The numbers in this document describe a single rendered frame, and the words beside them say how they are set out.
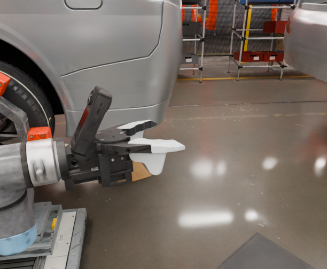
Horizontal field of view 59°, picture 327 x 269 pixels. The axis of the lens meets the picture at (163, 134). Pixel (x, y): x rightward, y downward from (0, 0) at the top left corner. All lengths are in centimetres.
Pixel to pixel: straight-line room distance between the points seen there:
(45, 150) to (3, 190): 9
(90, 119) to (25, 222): 21
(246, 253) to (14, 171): 126
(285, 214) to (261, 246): 81
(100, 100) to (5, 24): 115
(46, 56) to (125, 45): 38
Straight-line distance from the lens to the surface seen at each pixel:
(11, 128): 185
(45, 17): 153
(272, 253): 160
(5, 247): 58
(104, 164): 49
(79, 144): 49
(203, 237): 207
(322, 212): 252
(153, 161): 48
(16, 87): 150
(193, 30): 511
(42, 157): 49
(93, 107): 47
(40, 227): 193
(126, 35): 150
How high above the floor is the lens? 147
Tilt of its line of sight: 26 degrees down
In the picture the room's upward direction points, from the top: straight up
